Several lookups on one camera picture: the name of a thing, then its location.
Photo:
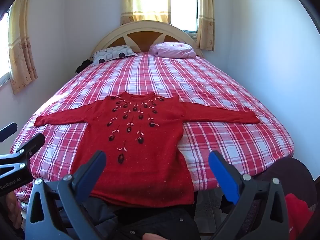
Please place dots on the dark maroon mesh chair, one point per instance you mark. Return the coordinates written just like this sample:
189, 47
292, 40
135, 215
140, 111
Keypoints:
287, 170

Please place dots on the large sliding window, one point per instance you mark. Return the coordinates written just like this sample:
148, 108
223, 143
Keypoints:
3, 55

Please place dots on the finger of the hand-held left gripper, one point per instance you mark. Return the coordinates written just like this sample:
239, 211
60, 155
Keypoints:
7, 130
28, 143

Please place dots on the grey patterned pillow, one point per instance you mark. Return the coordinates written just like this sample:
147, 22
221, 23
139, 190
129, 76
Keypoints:
112, 53

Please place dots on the cream wooden headboard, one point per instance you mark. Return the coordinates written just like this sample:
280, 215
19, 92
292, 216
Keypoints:
117, 33

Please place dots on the small sliding window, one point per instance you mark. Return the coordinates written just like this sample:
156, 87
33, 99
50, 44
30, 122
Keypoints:
183, 7

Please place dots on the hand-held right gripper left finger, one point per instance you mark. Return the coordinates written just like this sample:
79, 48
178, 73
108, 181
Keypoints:
96, 166

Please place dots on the red knitted sweater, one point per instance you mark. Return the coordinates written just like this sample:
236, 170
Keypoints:
140, 170

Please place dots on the red cloth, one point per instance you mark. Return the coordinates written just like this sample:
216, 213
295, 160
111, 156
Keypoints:
297, 212

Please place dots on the pink pillow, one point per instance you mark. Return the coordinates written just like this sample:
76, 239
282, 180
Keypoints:
172, 50

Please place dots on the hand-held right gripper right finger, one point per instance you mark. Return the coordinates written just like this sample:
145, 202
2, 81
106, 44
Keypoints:
225, 175

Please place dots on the dark cloth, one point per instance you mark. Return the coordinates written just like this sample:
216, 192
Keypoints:
83, 66

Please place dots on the yellow patterned curtain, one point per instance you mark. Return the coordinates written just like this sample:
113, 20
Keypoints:
206, 17
21, 55
126, 5

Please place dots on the person's dark jacket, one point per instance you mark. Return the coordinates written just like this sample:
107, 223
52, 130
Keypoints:
160, 220

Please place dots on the red plaid bed sheet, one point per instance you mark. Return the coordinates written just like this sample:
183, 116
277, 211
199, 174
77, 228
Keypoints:
225, 90

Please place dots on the person's left hand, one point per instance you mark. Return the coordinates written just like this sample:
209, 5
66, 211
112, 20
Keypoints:
11, 203

